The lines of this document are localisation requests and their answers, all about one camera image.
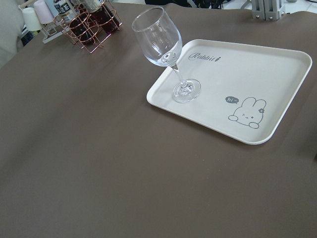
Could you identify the tea bottle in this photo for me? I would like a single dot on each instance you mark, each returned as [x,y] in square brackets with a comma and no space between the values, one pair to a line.
[65,10]
[103,15]
[83,27]

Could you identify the clear wine glass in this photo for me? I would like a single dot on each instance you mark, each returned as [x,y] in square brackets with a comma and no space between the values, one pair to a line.
[161,44]

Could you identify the cream rabbit tray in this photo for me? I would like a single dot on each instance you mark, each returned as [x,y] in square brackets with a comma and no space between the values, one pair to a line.
[245,89]

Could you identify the white cup rack wooden handle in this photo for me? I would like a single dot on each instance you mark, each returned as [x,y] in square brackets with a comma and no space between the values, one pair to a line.
[51,30]

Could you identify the white cup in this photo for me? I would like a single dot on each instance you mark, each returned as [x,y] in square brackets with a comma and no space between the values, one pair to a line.
[31,20]

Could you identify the pink cup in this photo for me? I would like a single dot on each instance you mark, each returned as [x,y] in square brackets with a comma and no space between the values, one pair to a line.
[43,12]

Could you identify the aluminium frame post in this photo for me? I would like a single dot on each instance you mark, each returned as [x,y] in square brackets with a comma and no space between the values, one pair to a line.
[269,10]

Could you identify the copper wire bottle basket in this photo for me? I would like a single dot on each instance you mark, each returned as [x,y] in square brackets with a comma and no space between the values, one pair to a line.
[102,35]

